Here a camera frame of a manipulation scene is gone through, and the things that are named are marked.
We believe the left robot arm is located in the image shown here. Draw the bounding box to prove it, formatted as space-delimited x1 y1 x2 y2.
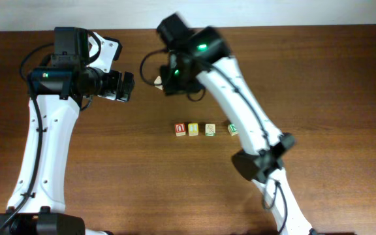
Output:
0 27 134 235

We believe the red letter U block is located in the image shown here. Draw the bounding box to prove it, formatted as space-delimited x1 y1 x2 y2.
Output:
174 123 186 136

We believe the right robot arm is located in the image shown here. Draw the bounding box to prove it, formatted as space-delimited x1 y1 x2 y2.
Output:
157 26 316 234

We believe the green letter N block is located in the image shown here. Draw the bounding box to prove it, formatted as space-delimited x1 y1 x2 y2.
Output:
228 123 238 136

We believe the leftmost plain wooden block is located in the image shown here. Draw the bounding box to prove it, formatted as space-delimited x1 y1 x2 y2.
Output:
154 76 164 90

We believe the yellow letter wooden block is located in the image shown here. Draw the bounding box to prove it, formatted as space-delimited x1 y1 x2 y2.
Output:
187 123 199 136

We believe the teal sided picture block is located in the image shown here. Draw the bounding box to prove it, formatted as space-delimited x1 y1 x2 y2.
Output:
205 123 216 136

